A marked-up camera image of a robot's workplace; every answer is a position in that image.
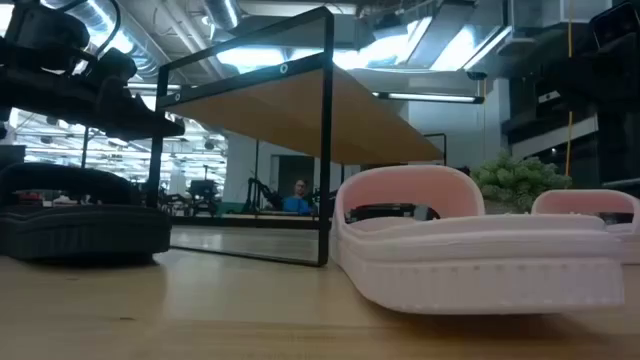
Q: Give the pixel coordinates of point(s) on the black metal table frame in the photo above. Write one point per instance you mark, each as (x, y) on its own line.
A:
(240, 221)

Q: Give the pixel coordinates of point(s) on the black slide sandal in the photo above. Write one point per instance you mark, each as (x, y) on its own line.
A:
(75, 230)

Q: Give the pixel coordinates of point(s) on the long ceiling light bar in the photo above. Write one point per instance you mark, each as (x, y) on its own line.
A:
(430, 97)

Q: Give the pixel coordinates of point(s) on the black monitor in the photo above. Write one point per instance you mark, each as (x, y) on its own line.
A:
(12, 156)

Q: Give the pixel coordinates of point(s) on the pink slide sandal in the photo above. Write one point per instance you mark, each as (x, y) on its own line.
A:
(475, 270)
(580, 202)

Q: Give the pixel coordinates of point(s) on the person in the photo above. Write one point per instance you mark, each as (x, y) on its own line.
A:
(297, 204)

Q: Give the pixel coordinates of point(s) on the black background robot arm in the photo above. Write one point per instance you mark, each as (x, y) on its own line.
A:
(260, 189)

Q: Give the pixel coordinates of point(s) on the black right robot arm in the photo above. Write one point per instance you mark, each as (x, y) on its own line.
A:
(617, 22)

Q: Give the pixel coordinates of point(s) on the black equipment stand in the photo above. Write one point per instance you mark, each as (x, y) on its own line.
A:
(380, 212)

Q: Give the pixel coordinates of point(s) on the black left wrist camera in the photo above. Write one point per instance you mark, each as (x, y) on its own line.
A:
(45, 27)

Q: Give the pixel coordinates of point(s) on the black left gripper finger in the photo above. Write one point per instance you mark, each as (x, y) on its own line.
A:
(135, 120)
(115, 67)

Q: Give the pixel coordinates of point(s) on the fluffy green plant in pot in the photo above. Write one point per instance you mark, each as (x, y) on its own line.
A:
(515, 180)

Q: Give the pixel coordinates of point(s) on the dark background workstation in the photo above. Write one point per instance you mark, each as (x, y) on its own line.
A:
(202, 189)

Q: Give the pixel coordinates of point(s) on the black-framed wooden shelf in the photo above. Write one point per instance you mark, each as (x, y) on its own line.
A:
(300, 115)

